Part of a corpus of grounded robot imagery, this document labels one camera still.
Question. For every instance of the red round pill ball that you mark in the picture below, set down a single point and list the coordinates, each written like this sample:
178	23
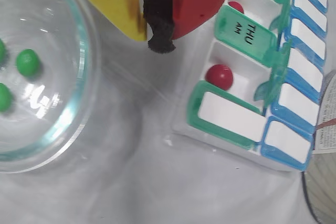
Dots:
219	76
236	6

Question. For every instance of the green round pill ball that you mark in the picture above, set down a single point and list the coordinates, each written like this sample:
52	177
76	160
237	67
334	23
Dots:
4	96
1	51
27	62

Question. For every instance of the green blue weekly pill organizer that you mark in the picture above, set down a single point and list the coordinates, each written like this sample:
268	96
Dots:
236	119

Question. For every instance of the round clear glass bowl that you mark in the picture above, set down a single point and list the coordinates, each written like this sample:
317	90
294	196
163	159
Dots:
65	119

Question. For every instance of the round clear labelled container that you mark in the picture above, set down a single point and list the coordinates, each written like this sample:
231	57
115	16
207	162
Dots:
328	129

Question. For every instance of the white tablecloth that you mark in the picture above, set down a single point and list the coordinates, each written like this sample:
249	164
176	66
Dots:
131	182

